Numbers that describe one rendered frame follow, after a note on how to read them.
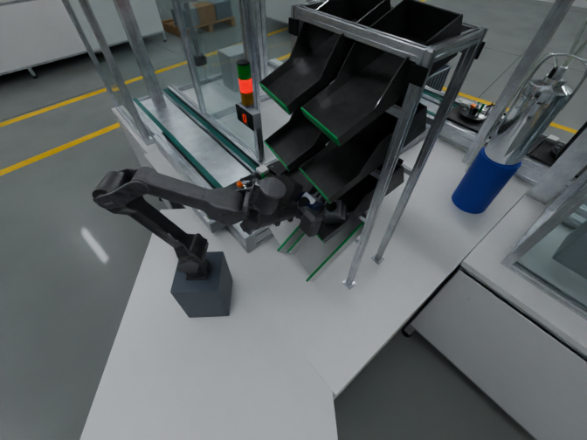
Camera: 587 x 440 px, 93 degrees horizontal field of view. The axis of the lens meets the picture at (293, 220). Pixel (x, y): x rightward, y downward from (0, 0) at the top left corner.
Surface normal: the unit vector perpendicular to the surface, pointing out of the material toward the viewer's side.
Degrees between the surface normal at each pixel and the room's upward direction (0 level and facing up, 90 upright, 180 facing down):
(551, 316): 0
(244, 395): 0
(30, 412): 0
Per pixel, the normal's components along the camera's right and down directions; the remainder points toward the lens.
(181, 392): 0.01, -0.64
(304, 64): -0.36, -0.42
